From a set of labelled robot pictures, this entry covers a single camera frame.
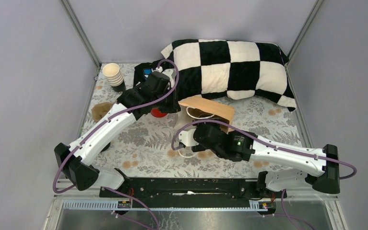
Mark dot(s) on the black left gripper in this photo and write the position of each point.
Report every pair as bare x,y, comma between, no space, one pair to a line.
169,89

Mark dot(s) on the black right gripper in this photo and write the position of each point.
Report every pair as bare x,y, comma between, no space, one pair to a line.
198,147

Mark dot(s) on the stack of paper cups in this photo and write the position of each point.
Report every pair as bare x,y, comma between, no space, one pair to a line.
114,77

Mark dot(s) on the white brown paper bag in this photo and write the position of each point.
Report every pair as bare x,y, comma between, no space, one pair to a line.
197,108

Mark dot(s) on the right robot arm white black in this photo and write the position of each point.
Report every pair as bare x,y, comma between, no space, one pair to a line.
308,167

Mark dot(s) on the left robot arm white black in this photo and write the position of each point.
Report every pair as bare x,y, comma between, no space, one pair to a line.
75,159

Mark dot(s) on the black blue printed cloth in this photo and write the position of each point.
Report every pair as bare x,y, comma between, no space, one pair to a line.
143,71

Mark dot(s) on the red cup holder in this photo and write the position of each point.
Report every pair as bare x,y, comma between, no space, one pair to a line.
157,113

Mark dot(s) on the black white checkered blanket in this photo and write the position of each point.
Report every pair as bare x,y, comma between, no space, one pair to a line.
236,69

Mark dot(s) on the left aluminium frame post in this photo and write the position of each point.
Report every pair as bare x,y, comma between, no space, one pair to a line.
80,32

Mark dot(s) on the aluminium frame post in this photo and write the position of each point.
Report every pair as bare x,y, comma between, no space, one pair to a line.
80,32
308,22

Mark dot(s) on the right aluminium frame post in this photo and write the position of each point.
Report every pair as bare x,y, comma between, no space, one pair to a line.
308,22

